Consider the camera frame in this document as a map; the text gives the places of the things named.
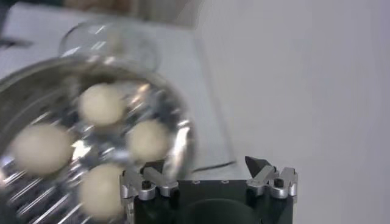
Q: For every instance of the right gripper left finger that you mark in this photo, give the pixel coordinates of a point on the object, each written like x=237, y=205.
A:
x=146, y=190

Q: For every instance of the perforated steel steamer basket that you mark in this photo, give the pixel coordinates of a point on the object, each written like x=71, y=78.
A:
x=30, y=97

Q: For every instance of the person's bare hand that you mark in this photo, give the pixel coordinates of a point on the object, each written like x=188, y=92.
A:
x=94, y=4

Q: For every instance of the white steamed baozi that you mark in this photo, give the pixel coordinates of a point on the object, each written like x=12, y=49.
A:
x=41, y=149
x=148, y=140
x=100, y=191
x=102, y=105

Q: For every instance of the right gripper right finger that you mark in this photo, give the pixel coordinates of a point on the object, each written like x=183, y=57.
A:
x=262, y=178

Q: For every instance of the round glass pot lid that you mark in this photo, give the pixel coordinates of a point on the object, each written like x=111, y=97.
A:
x=131, y=45

